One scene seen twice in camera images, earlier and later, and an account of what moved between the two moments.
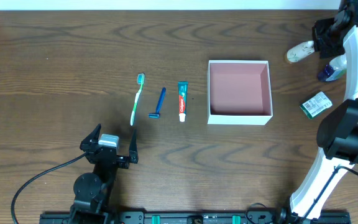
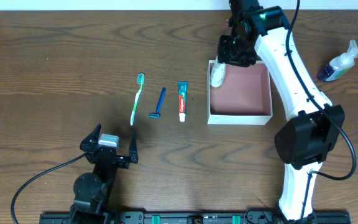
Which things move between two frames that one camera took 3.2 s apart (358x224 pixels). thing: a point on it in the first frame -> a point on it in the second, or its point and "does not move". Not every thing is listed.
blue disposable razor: [156, 115] does not move
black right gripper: [322, 38] -> [234, 58]
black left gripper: [110, 156] does not move
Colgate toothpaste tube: [183, 88] does not move
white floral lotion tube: [299, 50] -> [217, 74]
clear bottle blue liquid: [335, 67] does not move
